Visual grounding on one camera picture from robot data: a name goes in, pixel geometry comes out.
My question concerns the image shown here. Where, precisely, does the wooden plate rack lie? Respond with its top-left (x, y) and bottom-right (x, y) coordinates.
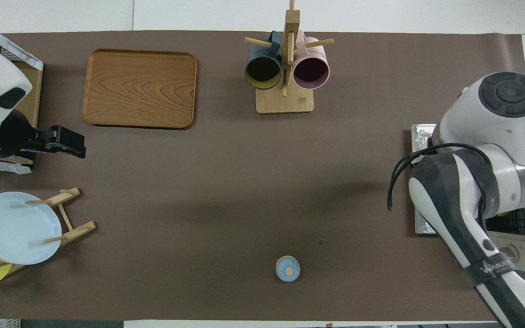
top-left (0, 187), bottom-right (97, 276)

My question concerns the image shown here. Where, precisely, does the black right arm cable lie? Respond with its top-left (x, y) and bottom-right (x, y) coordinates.
top-left (387, 143), bottom-right (491, 212)

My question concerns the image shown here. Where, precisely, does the light blue plate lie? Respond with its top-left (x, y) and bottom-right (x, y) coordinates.
top-left (0, 192), bottom-right (62, 266)

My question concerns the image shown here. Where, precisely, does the blue lid with cork knob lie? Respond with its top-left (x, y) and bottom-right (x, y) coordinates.
top-left (275, 256), bottom-right (301, 282)

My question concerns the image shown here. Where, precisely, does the white checked cloth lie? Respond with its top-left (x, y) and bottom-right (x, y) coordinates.
top-left (0, 17), bottom-right (43, 71)

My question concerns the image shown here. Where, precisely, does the brown table mat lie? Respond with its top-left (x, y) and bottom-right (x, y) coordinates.
top-left (0, 31), bottom-right (525, 321)

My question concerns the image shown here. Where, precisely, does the wooden serving tray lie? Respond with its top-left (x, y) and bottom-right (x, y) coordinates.
top-left (82, 49), bottom-right (198, 129)

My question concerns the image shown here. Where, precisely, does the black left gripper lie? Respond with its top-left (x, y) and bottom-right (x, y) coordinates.
top-left (21, 125), bottom-right (87, 159)

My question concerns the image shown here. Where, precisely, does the pink mug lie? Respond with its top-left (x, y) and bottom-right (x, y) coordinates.
top-left (293, 30), bottom-right (331, 90)

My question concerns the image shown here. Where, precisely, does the wooden mug tree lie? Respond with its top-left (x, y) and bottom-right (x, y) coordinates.
top-left (244, 0), bottom-right (335, 114)

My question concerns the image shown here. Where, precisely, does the dark blue mug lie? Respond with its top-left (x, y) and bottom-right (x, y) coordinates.
top-left (244, 31), bottom-right (283, 91)

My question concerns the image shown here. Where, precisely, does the toaster oven glass door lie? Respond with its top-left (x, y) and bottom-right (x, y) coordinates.
top-left (411, 124), bottom-right (441, 235)

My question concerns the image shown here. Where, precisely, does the oven wire rack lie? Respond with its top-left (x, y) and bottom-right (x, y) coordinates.
top-left (486, 209), bottom-right (525, 235)

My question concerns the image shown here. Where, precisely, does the wire and wood shelf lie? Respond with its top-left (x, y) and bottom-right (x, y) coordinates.
top-left (0, 26), bottom-right (43, 165)

